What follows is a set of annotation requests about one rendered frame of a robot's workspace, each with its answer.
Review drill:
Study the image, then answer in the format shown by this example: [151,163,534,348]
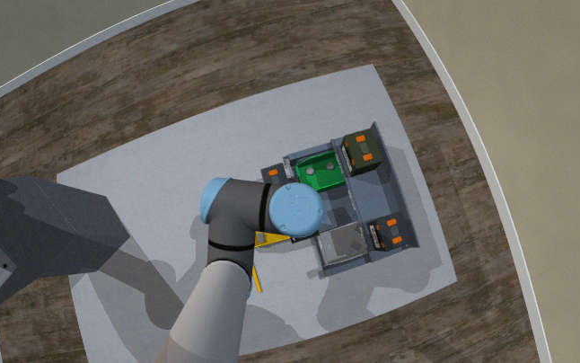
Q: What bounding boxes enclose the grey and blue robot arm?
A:
[153,176,325,363]

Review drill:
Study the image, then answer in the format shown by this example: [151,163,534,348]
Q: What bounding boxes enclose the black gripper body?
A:
[290,230,320,243]

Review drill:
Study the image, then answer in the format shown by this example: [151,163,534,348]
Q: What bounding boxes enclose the green open bin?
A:
[296,151,346,193]

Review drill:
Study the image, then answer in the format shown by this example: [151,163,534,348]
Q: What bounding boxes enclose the yellow bin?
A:
[254,232,290,248]

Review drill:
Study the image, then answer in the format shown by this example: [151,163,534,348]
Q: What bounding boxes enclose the orange bar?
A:
[252,264,262,292]

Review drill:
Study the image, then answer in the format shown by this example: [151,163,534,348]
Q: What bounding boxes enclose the grey open bin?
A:
[317,221,368,265]

